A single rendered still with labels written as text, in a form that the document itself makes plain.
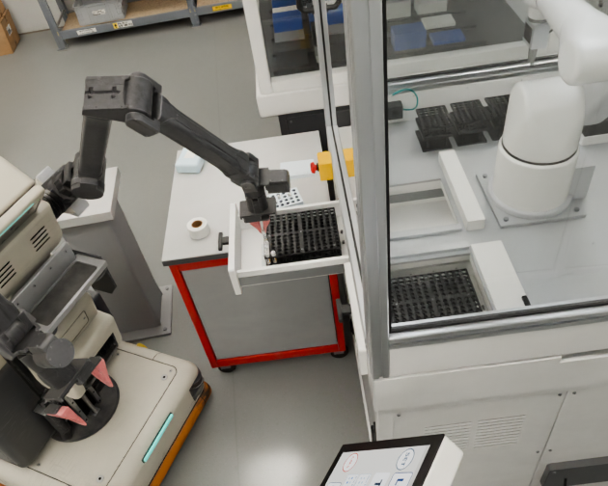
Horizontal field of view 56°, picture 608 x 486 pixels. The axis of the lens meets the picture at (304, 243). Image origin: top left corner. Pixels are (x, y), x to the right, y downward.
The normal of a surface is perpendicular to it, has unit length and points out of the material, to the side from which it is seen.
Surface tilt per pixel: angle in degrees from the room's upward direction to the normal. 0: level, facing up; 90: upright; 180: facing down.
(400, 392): 90
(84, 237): 90
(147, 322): 90
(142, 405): 0
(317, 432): 1
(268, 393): 0
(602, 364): 90
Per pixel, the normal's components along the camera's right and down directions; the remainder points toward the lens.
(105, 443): -0.12, -0.70
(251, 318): 0.07, 0.70
